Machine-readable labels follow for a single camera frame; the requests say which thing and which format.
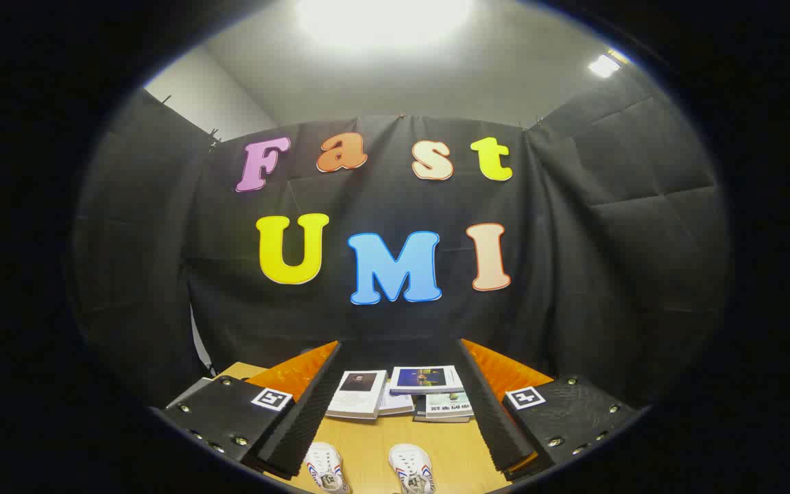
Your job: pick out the blue picture cover book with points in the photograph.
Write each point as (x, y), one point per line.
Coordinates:
(426, 379)

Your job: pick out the white paper booklet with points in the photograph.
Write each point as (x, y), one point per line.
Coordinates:
(395, 405)

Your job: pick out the large round ceiling light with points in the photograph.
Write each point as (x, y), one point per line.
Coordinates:
(385, 17)

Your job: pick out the white portrait cover book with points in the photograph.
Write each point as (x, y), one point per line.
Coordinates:
(357, 394)

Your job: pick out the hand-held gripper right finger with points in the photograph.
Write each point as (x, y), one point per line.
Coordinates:
(494, 425)

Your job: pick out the white striped canvas shoe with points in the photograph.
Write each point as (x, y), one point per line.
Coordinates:
(410, 463)
(325, 463)

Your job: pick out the pale green cover book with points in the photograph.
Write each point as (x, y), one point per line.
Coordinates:
(448, 405)

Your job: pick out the small ceiling light panel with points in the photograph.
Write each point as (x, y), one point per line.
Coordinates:
(604, 66)

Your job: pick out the dark cover book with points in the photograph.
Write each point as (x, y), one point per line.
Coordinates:
(420, 412)

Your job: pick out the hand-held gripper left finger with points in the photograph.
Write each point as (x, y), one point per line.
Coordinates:
(306, 425)

